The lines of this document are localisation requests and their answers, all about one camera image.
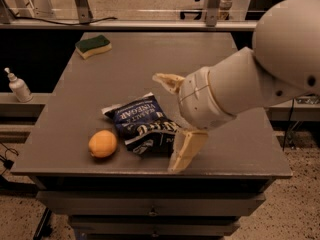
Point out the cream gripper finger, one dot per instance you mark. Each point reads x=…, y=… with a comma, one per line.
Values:
x=170, y=82
x=187, y=144

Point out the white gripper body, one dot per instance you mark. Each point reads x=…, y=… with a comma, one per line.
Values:
x=196, y=97

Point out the blue chip bag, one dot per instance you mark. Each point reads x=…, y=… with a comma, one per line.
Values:
x=143, y=125

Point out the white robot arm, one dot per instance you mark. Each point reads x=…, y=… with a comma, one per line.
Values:
x=283, y=63

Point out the metal drawer knob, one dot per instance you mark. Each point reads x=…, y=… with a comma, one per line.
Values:
x=153, y=213

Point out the grey drawer cabinet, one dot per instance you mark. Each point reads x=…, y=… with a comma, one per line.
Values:
x=109, y=198

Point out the orange fruit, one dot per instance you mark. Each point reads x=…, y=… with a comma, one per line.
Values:
x=102, y=144

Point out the green yellow sponge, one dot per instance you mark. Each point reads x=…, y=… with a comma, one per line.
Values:
x=93, y=46

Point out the white pump bottle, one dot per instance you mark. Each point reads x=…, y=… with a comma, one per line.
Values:
x=18, y=87

